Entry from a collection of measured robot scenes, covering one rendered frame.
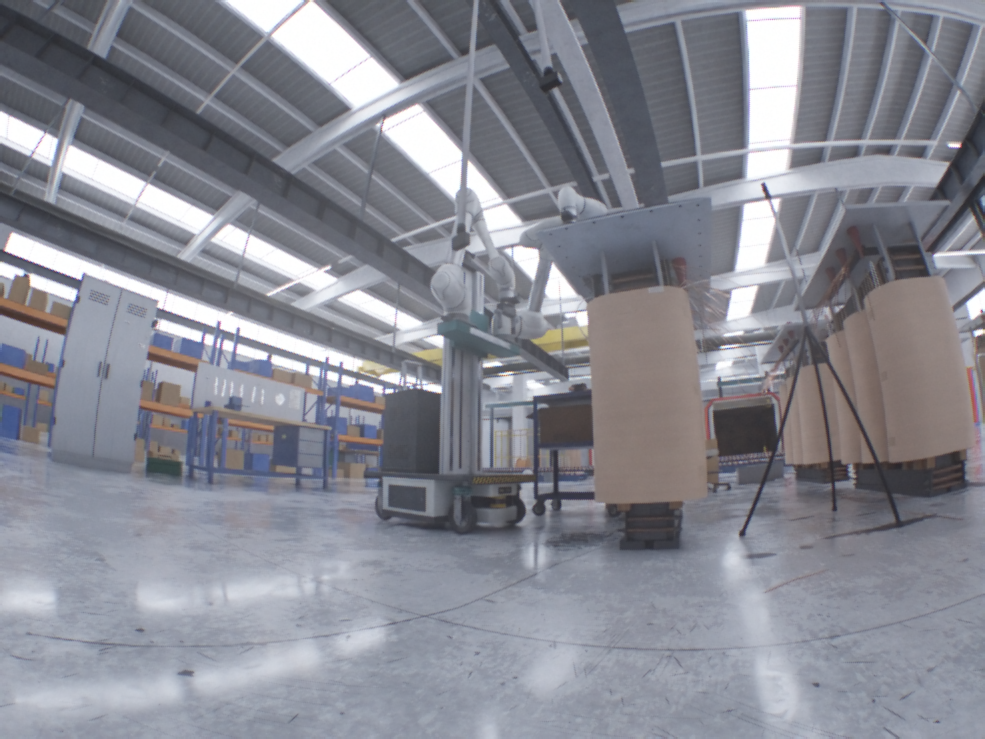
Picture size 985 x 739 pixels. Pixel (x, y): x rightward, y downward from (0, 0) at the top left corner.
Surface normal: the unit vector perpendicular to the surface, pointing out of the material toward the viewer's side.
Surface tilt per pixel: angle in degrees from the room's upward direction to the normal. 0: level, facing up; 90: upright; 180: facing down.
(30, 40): 90
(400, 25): 174
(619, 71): 180
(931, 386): 90
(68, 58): 90
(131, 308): 90
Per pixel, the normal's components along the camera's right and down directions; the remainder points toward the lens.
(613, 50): 0.00, 0.97
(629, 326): -0.47, -0.22
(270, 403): 0.89, -0.11
